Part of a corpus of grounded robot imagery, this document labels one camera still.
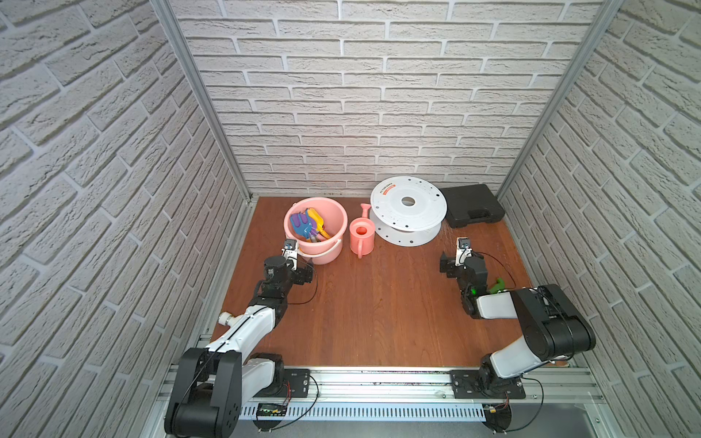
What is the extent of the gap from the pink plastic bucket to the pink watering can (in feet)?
0.20

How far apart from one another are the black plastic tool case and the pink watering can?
13.4 inches

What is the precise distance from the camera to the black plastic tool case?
1087mm

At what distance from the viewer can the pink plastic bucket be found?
865mm

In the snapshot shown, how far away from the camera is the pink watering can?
3.09ft

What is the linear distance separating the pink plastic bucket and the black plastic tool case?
0.45m
